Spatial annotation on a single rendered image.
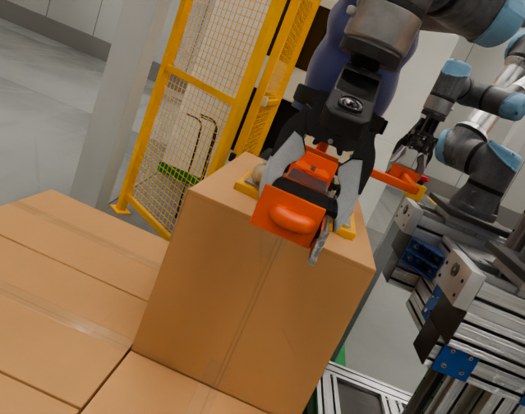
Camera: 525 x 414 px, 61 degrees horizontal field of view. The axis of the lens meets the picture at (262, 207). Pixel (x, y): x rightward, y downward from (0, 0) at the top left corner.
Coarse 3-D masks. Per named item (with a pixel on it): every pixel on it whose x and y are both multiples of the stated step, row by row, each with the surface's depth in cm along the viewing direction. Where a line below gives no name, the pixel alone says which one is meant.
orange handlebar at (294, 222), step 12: (300, 168) 75; (312, 168) 75; (324, 180) 74; (384, 180) 114; (396, 180) 113; (408, 180) 121; (408, 192) 114; (276, 204) 50; (276, 216) 49; (288, 216) 49; (300, 216) 49; (288, 228) 49; (300, 228) 49; (312, 228) 50
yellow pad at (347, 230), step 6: (330, 222) 99; (348, 222) 103; (354, 222) 107; (330, 228) 98; (342, 228) 98; (348, 228) 99; (354, 228) 101; (342, 234) 98; (348, 234) 98; (354, 234) 98
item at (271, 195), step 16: (272, 192) 50; (288, 192) 51; (304, 192) 53; (320, 192) 57; (256, 208) 51; (288, 208) 50; (304, 208) 50; (320, 208) 50; (256, 224) 51; (272, 224) 51; (288, 240) 51; (304, 240) 51
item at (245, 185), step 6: (252, 168) 118; (246, 174) 109; (252, 174) 110; (240, 180) 102; (246, 180) 102; (252, 180) 104; (234, 186) 100; (240, 186) 100; (246, 186) 100; (252, 186) 101; (258, 186) 102; (246, 192) 100; (252, 192) 99; (258, 192) 99; (258, 198) 100
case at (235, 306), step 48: (192, 192) 88; (240, 192) 100; (192, 240) 91; (240, 240) 89; (336, 240) 94; (192, 288) 94; (240, 288) 92; (288, 288) 90; (336, 288) 89; (144, 336) 98; (192, 336) 96; (240, 336) 95; (288, 336) 93; (336, 336) 91; (240, 384) 97; (288, 384) 96
